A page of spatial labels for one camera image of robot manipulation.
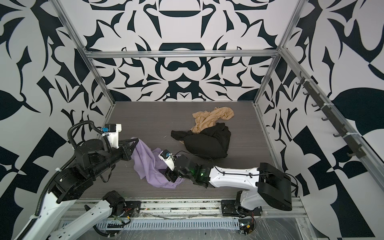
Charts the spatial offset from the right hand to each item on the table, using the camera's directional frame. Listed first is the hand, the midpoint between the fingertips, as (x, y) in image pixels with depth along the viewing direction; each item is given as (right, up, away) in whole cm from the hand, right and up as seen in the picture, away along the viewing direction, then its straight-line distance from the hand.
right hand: (163, 165), depth 73 cm
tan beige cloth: (+23, +22, +32) cm, 45 cm away
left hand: (-8, +15, -11) cm, 20 cm away
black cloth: (+26, +8, +18) cm, 33 cm away
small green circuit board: (+39, -28, -2) cm, 48 cm away
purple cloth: (-7, +2, -3) cm, 8 cm away
